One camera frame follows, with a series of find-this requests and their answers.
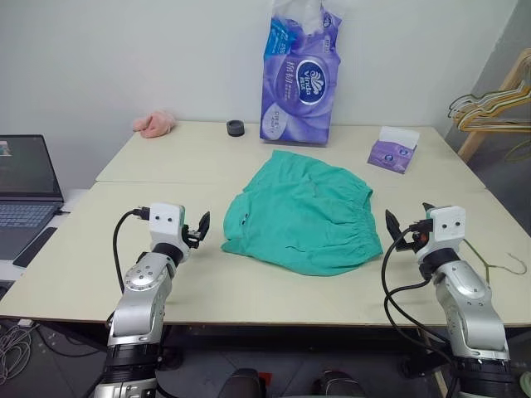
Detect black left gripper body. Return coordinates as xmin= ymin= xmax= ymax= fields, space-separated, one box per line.
xmin=180 ymin=215 xmax=206 ymax=250

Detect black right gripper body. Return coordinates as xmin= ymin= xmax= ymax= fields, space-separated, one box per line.
xmin=396 ymin=219 xmax=433 ymax=255

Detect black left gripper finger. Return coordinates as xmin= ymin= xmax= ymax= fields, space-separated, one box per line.
xmin=197 ymin=211 xmax=212 ymax=244

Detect olive wire hanger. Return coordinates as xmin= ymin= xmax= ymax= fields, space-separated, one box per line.
xmin=458 ymin=239 xmax=528 ymax=279

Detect green shorts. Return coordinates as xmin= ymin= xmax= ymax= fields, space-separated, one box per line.
xmin=219 ymin=149 xmax=383 ymax=278

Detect small purple tissue pack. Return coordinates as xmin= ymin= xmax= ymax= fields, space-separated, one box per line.
xmin=367 ymin=126 xmax=420 ymax=174

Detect hangers on wooden rack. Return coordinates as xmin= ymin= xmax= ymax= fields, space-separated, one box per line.
xmin=457 ymin=51 xmax=531 ymax=163

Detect pink cloth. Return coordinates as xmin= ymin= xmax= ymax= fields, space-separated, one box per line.
xmin=132 ymin=109 xmax=176 ymax=139

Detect light wooden bar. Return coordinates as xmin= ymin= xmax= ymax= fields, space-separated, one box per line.
xmin=431 ymin=366 xmax=451 ymax=398

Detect dark rounded shape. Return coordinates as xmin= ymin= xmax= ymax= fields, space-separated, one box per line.
xmin=222 ymin=367 xmax=267 ymax=398
xmin=312 ymin=368 xmax=367 ymax=398

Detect large purple tissue bag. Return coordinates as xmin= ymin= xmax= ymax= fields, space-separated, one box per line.
xmin=259 ymin=0 xmax=344 ymax=146

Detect dark grey laptop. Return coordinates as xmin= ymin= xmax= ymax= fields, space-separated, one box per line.
xmin=0 ymin=133 xmax=66 ymax=265

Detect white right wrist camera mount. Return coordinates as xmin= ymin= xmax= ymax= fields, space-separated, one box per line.
xmin=426 ymin=205 xmax=467 ymax=255

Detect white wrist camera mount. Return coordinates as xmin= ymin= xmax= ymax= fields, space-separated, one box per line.
xmin=426 ymin=205 xmax=467 ymax=255
xmin=149 ymin=202 xmax=186 ymax=244

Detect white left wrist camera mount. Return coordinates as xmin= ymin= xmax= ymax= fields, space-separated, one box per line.
xmin=149 ymin=202 xmax=186 ymax=244

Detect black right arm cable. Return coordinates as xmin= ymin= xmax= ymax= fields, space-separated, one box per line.
xmin=380 ymin=223 xmax=457 ymax=357

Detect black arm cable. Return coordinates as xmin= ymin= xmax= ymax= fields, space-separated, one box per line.
xmin=380 ymin=223 xmax=457 ymax=357
xmin=112 ymin=205 xmax=151 ymax=296

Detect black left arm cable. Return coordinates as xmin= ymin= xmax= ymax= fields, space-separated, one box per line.
xmin=112 ymin=205 xmax=151 ymax=296

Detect yellow wire hanger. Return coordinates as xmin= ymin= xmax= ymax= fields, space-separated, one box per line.
xmin=454 ymin=89 xmax=531 ymax=134

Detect white wire hanger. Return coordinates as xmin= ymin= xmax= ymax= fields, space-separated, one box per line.
xmin=451 ymin=82 xmax=531 ymax=125

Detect white floor cables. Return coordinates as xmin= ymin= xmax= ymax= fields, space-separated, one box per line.
xmin=0 ymin=318 xmax=41 ymax=376

